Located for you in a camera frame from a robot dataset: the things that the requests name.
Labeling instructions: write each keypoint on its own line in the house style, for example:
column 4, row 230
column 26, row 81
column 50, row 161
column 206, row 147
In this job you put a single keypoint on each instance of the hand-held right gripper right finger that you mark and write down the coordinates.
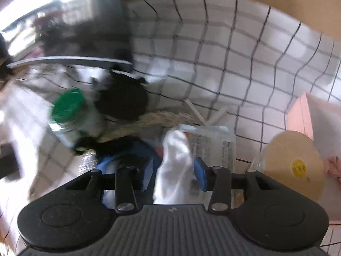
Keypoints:
column 202, row 174

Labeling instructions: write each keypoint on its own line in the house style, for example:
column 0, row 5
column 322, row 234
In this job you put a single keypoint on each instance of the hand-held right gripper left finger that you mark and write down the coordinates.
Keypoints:
column 145, row 173

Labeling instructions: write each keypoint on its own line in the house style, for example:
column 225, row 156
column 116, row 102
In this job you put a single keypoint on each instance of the white cloth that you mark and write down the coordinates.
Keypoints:
column 173, row 160

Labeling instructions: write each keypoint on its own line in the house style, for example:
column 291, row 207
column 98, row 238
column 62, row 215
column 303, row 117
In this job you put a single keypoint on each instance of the white wet wipes packet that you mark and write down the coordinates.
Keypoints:
column 215, row 144

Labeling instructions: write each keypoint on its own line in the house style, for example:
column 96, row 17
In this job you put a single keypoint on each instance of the blue cloth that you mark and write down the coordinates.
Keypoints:
column 121, row 156

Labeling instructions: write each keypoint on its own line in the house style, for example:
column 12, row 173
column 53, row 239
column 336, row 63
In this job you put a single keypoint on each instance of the black cloth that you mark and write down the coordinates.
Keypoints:
column 90, row 144

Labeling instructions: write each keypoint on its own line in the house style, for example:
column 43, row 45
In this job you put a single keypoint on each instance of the black plush toy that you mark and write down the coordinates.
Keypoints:
column 122, row 101

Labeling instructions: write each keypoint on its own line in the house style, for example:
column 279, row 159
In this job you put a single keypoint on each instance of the brown lid clear jar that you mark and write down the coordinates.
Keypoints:
column 282, row 152

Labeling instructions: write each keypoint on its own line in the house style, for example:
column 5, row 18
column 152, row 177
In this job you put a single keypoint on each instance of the green lid glass jar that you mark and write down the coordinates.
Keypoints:
column 66, row 106

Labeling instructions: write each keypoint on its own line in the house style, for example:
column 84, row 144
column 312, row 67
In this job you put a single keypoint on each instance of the pink box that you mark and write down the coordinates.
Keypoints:
column 299, row 114

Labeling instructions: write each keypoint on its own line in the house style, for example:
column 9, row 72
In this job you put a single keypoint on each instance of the white checked sheet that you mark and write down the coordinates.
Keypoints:
column 226, row 58

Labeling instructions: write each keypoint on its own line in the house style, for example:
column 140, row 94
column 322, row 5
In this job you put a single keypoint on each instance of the white paper sheet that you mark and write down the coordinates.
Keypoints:
column 327, row 128

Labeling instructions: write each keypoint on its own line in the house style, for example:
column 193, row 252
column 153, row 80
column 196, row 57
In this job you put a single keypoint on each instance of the pink cloth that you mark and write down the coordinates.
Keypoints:
column 336, row 168

